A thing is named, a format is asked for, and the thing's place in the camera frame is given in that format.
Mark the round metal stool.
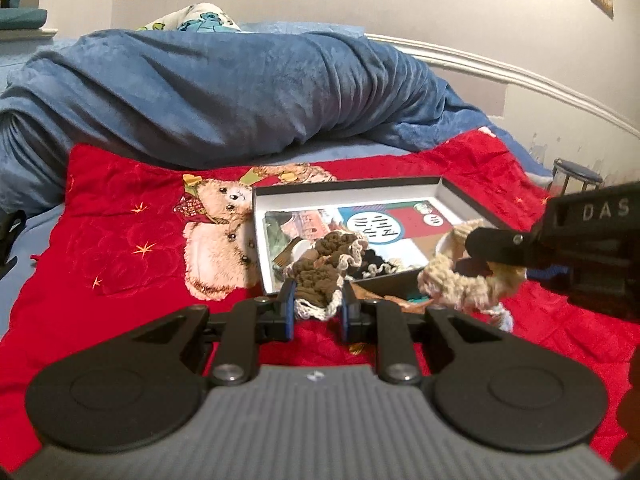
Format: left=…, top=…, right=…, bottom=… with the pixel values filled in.
left=549, top=158, right=604, bottom=197

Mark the black strap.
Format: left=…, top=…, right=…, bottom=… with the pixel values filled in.
left=0, top=208, right=29, bottom=282

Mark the printed paper sheet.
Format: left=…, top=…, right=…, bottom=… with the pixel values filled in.
left=262, top=199, right=463, bottom=271

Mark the red bear-printed blanket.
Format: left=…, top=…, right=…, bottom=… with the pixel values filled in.
left=0, top=127, right=640, bottom=457

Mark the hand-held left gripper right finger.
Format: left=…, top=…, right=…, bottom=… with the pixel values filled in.
left=340, top=279, right=507, bottom=386

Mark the cartoon-printed pillow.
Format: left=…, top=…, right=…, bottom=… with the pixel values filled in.
left=136, top=2, right=242, bottom=34

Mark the black box with white interior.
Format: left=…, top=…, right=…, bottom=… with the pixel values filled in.
left=251, top=176, right=512, bottom=313

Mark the beige knitted scrunchie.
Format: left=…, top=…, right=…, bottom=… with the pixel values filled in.
left=417, top=219, right=528, bottom=333

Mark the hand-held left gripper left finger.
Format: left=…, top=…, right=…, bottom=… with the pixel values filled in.
left=120, top=279, right=297, bottom=386

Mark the white shelf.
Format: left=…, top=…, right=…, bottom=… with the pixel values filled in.
left=0, top=27, right=59, bottom=42

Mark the brown lace-trimmed scrunchie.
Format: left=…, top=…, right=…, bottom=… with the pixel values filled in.
left=282, top=231, right=369, bottom=322

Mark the blue plush blanket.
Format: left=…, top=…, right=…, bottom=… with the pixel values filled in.
left=0, top=27, right=494, bottom=217

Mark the black scrunchie with white trim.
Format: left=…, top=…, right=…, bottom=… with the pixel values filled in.
left=356, top=251, right=417, bottom=281

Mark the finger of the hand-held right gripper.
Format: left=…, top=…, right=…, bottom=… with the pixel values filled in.
left=465, top=226, right=539, bottom=267

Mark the teal cushion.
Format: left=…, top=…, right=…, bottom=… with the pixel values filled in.
left=0, top=7, right=49, bottom=31

